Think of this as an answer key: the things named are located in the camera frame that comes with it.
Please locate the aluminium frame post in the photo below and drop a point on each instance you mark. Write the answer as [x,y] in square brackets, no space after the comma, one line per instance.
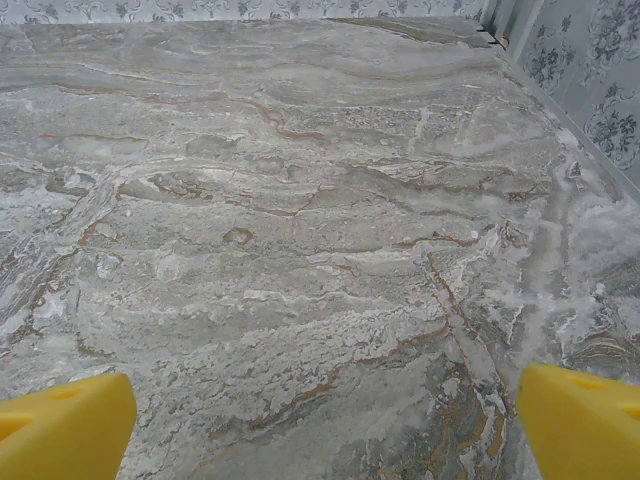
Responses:
[492,22]

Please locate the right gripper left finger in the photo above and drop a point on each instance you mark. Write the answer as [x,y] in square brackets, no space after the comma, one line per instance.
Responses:
[65,435]

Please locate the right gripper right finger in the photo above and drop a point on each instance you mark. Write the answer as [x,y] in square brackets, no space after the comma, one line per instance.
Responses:
[580,430]

